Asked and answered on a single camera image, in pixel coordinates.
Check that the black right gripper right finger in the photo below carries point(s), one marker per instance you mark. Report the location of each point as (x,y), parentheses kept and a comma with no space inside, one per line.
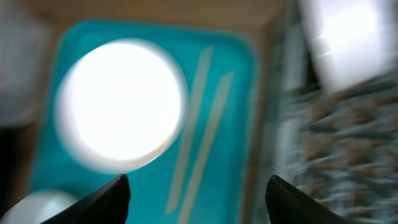
(287,204)

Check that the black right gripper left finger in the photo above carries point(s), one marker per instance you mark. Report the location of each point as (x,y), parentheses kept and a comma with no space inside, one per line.
(107,204)

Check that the grey bowl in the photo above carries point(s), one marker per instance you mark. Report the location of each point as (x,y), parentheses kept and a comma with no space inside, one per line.
(38,207)

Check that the pink white bowl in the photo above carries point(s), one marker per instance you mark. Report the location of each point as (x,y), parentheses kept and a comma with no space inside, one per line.
(350,41)

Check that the grey dishwasher rack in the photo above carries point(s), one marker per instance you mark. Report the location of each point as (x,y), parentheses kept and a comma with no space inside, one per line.
(339,149)

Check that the teal serving tray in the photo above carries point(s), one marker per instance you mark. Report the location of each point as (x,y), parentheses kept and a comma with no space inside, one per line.
(220,194)

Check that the right wooden chopstick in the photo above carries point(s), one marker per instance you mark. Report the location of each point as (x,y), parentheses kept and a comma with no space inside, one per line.
(212,124)

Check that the wooden chopstick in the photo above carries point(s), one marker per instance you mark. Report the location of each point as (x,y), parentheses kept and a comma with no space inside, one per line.
(198,88)
(212,124)

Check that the large white plate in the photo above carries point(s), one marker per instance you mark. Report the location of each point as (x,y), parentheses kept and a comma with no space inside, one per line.
(121,105)

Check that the black plastic tray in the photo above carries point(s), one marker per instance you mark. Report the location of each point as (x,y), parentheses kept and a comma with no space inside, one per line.
(16,148)

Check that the left wooden chopstick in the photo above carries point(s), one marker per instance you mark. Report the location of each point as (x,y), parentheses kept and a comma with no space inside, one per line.
(198,88)

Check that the clear plastic storage bin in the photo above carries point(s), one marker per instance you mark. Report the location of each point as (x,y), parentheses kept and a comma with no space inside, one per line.
(24,41)

